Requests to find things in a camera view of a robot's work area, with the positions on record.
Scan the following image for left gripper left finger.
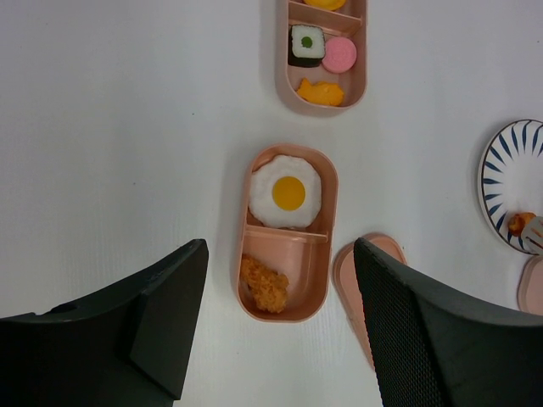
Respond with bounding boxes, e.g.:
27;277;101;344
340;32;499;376
1;239;209;406

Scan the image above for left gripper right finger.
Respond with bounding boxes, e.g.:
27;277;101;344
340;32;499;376
354;238;542;406

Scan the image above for orange toy fried shrimp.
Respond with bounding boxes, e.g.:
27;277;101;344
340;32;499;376
240;254;289;314

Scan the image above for metal tongs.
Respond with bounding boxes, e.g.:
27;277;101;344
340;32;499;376
521;216;543;256

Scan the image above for striped round plate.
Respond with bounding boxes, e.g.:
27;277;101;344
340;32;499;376
477;119;542;255

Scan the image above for white fried egg toy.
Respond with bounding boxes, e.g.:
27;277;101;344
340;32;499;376
249;155;322;228

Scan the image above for yellow toy chicken drumstick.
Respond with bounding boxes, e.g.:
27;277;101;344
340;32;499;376
296;78;344;107

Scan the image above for pink toy sweet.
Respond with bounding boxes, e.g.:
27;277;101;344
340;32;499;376
322;36;357;74

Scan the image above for black white sushi roll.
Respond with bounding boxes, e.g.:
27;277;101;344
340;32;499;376
288;25;326;68

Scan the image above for orange round toy food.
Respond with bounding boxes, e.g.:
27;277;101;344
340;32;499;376
304;0;346;11

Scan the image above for centre pink box lid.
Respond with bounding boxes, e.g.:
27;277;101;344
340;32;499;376
332;232;407;369

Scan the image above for pink box lid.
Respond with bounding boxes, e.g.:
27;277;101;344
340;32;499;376
517;256;543;315
332;232;407;369

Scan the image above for right pink box lid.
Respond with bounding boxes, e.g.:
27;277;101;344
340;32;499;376
517;256;543;315

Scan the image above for near pink lunch box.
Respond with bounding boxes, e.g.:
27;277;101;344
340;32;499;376
233;143;339;323

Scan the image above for pink lunch box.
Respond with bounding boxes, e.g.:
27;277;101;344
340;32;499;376
275;1;367;117
233;143;339;323

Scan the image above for far pink lunch box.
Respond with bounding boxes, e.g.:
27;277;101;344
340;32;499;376
275;1;367;117

